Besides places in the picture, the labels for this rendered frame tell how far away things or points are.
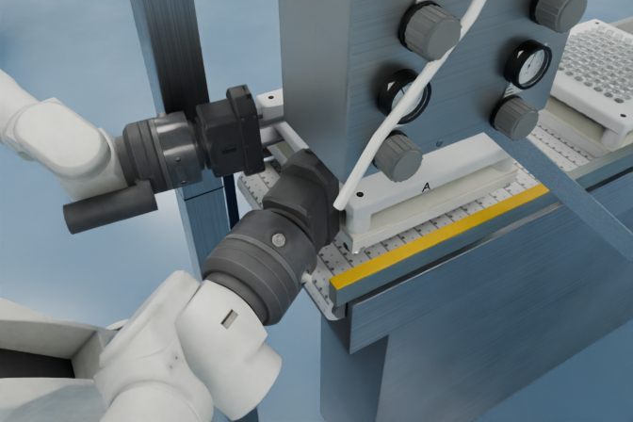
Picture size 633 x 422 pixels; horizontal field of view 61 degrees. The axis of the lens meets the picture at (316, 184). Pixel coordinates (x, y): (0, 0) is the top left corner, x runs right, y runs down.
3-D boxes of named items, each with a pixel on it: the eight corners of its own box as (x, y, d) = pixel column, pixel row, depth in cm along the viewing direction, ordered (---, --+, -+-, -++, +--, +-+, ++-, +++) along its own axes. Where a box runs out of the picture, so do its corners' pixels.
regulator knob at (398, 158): (386, 191, 40) (392, 143, 37) (368, 172, 42) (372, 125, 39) (423, 176, 42) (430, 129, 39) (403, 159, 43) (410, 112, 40)
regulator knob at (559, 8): (549, 40, 40) (568, -20, 37) (525, 27, 41) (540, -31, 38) (581, 30, 41) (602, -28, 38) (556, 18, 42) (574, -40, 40)
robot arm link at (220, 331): (240, 223, 46) (152, 325, 39) (328, 305, 48) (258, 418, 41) (195, 260, 55) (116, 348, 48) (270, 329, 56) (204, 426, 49)
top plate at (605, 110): (620, 137, 73) (625, 124, 72) (492, 60, 89) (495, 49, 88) (724, 89, 82) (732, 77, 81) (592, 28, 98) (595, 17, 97)
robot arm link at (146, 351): (190, 254, 47) (118, 343, 34) (265, 322, 48) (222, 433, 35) (145, 299, 49) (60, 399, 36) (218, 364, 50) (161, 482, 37)
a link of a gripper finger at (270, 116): (305, 118, 66) (257, 130, 65) (297, 104, 69) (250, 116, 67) (304, 106, 65) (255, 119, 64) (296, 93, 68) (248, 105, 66)
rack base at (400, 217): (400, 91, 84) (402, 78, 83) (514, 182, 68) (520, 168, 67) (258, 137, 75) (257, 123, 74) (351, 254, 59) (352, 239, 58)
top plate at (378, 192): (404, 63, 81) (405, 50, 80) (525, 152, 65) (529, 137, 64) (255, 107, 72) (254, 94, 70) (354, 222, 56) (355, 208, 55)
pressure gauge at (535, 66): (511, 94, 43) (523, 52, 41) (499, 88, 44) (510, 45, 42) (543, 83, 45) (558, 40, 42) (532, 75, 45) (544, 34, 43)
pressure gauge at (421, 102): (385, 131, 38) (390, 85, 36) (375, 121, 39) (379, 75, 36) (427, 116, 40) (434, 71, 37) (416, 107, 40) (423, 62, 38)
